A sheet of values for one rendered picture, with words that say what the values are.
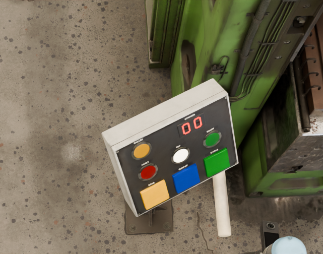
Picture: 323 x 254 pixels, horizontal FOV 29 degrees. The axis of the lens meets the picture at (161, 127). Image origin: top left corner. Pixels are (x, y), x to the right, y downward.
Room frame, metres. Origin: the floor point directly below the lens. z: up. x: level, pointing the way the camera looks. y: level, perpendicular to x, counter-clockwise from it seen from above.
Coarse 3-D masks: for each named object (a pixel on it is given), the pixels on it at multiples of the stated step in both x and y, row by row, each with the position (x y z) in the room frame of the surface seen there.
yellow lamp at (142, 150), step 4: (144, 144) 0.49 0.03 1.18; (136, 148) 0.48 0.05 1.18; (140, 148) 0.48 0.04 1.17; (144, 148) 0.48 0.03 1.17; (148, 148) 0.49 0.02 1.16; (136, 152) 0.47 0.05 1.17; (140, 152) 0.47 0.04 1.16; (144, 152) 0.48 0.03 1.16; (136, 156) 0.46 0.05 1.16; (140, 156) 0.46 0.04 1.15
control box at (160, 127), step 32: (192, 96) 0.65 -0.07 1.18; (224, 96) 0.66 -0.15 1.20; (128, 128) 0.53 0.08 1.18; (160, 128) 0.54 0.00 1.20; (192, 128) 0.57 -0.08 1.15; (224, 128) 0.60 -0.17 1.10; (128, 160) 0.45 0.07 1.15; (160, 160) 0.48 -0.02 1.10; (192, 160) 0.51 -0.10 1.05; (128, 192) 0.39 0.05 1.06
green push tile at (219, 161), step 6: (222, 150) 0.56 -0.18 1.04; (210, 156) 0.54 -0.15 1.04; (216, 156) 0.54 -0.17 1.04; (222, 156) 0.55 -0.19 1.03; (204, 162) 0.52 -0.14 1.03; (210, 162) 0.52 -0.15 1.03; (216, 162) 0.53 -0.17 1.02; (222, 162) 0.54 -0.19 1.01; (228, 162) 0.54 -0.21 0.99; (210, 168) 0.51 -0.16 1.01; (216, 168) 0.52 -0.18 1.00; (222, 168) 0.53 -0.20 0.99; (210, 174) 0.50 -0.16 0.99
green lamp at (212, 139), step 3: (210, 135) 0.57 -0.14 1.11; (213, 135) 0.58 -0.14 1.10; (216, 135) 0.58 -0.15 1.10; (207, 138) 0.57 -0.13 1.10; (210, 138) 0.57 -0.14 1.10; (213, 138) 0.57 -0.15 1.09; (216, 138) 0.58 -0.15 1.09; (207, 141) 0.56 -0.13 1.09; (210, 141) 0.56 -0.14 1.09; (213, 141) 0.57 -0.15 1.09; (216, 141) 0.57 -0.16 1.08; (207, 144) 0.55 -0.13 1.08; (210, 144) 0.56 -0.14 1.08; (213, 144) 0.56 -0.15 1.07
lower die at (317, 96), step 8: (320, 16) 1.08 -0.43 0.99; (320, 24) 1.05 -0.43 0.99; (312, 32) 1.02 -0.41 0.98; (320, 32) 1.02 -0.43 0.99; (312, 40) 0.99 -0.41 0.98; (320, 40) 0.99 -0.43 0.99; (304, 48) 0.96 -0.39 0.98; (320, 48) 0.96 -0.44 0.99; (304, 56) 0.94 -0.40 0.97; (312, 56) 0.94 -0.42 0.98; (320, 56) 0.94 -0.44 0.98; (304, 64) 0.92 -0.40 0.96; (312, 64) 0.91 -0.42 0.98; (320, 64) 0.92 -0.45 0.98; (304, 72) 0.90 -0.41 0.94; (320, 72) 0.89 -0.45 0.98; (312, 80) 0.86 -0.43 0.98; (320, 80) 0.86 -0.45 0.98; (312, 88) 0.83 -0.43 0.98; (312, 96) 0.80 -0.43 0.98; (320, 96) 0.81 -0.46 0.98; (312, 104) 0.78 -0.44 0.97; (320, 104) 0.78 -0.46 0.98; (312, 112) 0.76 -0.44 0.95; (320, 112) 0.77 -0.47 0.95
